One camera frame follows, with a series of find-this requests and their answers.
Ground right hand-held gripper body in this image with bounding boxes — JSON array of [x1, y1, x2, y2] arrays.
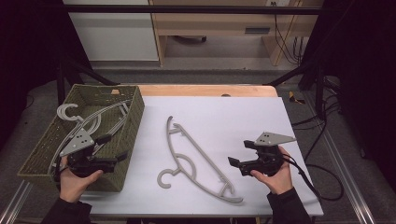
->
[[239, 131, 297, 177]]

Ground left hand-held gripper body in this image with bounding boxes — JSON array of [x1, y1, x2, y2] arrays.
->
[[59, 128, 118, 178]]

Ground grey plastic clothes hanger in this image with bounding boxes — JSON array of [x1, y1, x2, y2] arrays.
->
[[49, 100, 133, 175], [48, 99, 133, 183], [156, 115, 245, 205]]

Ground green woven basket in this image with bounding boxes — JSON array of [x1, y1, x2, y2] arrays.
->
[[17, 83, 146, 193]]

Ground person's right hand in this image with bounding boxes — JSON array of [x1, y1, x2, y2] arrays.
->
[[250, 146, 294, 195]]

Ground person's left hand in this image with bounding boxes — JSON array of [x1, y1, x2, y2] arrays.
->
[[59, 156, 104, 203]]

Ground white table board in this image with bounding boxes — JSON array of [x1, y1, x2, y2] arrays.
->
[[81, 95, 325, 217]]

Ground yellow and black tool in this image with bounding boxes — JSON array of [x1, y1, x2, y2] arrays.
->
[[288, 91, 306, 105]]

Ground black metal stand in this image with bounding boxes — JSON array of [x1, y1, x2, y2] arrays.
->
[[264, 59, 328, 120], [55, 59, 120, 108]]

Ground wooden table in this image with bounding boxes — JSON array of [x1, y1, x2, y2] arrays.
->
[[136, 84, 278, 98]]

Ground white cabinet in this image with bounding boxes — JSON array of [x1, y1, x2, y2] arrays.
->
[[62, 0, 160, 62]]

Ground light wooden desk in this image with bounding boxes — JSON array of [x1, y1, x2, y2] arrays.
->
[[148, 0, 325, 67]]

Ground black horizontal bar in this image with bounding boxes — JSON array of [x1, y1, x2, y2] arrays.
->
[[62, 4, 323, 16]]

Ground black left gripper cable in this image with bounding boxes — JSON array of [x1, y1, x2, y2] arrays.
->
[[53, 157, 68, 188]]

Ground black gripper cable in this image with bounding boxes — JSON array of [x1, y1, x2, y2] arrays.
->
[[281, 153, 346, 202], [53, 157, 68, 188]]

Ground black floor cables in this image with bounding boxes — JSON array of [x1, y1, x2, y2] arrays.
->
[[292, 77, 342, 162]]

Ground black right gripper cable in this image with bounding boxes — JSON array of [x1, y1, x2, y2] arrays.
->
[[281, 153, 346, 202]]

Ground aluminium rail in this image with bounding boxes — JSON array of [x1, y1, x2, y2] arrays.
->
[[0, 180, 34, 224], [303, 90, 377, 224]]

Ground black hanging cables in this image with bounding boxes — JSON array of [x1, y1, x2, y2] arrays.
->
[[273, 1, 309, 66]]

